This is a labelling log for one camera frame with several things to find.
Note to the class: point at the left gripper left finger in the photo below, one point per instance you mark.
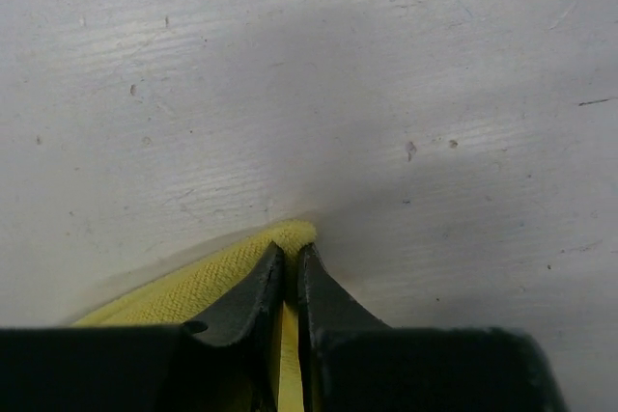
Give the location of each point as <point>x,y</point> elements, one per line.
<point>224,359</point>

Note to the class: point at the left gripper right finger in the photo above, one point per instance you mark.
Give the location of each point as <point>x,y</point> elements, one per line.
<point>351,360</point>

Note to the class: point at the yellow towel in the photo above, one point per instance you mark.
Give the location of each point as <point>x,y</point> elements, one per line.
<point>183,293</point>

